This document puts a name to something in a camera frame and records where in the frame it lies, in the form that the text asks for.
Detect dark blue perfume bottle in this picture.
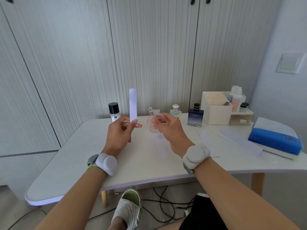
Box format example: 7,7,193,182
187,103,204,128

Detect white wall switch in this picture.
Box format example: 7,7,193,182
276,53,304,75

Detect black shorts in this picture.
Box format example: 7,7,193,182
178,194,229,230

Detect pale perfume bottle silver cap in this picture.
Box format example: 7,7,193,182
170,104,182,119

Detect black floor cables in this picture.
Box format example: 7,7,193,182
141,185,195,223

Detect person's right forearm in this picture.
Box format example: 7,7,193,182
194,157,301,230

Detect white wrist tracker green strap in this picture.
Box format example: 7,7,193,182
87,153,118,176

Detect person's right hand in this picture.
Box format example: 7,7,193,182
153,113,195,157

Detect cream desk organizer with drawer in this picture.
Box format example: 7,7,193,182
200,91,254,126

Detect wide white paper strip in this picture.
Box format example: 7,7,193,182
217,127,263,156

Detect person's left hand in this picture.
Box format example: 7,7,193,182
103,115,142,157

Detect white pad under tissue packet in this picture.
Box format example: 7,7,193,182
260,143,296,160

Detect round clear perfume bottle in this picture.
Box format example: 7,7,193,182
146,107,168,134

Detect white paper test strip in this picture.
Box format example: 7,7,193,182
198,131,220,157
129,88,138,127

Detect white bottle with black cap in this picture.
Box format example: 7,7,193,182
108,102,120,123

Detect person's left forearm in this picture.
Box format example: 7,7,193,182
35,165,107,230

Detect pink cosmetic bottle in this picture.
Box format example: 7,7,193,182
231,94,243,112

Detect blue tissue packet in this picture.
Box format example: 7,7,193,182
248,117,303,156

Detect white wrist tracker grey strap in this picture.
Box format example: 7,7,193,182
182,144,211,175

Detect white and green slipper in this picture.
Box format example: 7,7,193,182
111,189,143,230

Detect person's leg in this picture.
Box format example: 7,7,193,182
111,216,129,230

